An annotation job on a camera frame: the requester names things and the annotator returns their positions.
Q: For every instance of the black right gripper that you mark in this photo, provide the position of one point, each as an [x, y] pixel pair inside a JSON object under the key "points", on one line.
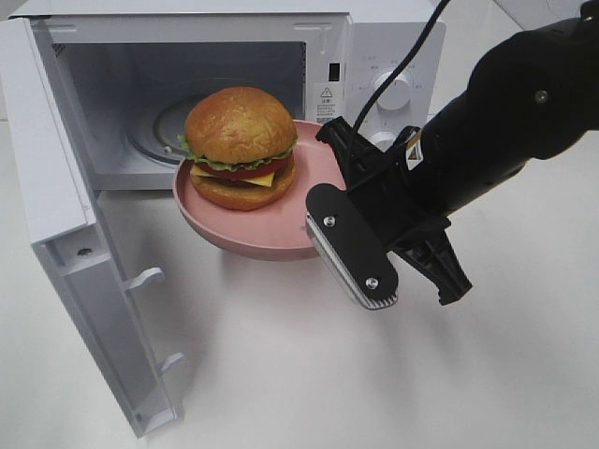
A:
{"points": [[379, 187]]}

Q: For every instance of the pink round plate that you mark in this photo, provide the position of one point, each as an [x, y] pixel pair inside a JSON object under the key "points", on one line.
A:
{"points": [[276, 232]]}

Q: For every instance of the toy hamburger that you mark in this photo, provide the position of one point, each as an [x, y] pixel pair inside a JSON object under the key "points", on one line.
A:
{"points": [[240, 142]]}

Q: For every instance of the white microwave door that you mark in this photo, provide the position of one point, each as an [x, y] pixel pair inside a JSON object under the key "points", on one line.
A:
{"points": [[68, 231]]}

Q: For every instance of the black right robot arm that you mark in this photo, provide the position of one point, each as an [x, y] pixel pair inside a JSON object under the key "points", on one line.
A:
{"points": [[531, 97]]}

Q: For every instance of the lower white microwave knob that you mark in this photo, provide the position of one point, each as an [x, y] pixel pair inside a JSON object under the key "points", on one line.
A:
{"points": [[383, 140]]}

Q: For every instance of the white microwave knob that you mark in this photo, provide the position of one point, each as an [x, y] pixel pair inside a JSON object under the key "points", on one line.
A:
{"points": [[398, 93], [383, 140]]}

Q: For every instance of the upper white microwave knob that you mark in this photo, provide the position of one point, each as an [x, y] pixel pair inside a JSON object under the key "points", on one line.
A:
{"points": [[398, 93]]}

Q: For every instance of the glass microwave turntable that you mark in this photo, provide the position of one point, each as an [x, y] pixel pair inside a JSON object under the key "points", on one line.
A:
{"points": [[155, 126]]}

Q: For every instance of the white microwave oven body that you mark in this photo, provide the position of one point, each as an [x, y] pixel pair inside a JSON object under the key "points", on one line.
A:
{"points": [[321, 59]]}

